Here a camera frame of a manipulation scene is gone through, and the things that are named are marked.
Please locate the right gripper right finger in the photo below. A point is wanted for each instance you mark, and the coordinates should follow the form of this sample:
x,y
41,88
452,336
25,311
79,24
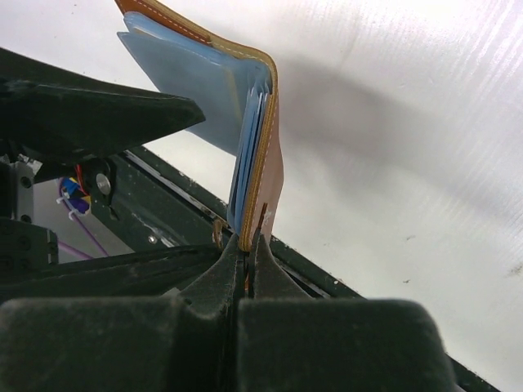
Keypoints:
x,y
289,341

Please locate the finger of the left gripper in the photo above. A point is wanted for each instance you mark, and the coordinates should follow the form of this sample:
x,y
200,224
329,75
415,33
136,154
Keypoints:
x,y
54,123

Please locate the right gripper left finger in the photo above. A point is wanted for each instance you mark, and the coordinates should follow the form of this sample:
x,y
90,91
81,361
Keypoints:
x,y
149,321

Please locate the brown leather card holder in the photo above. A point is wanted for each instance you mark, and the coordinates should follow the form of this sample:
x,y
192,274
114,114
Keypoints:
x,y
235,86

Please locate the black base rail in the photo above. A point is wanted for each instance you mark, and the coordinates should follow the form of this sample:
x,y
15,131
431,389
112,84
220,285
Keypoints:
x,y
151,206

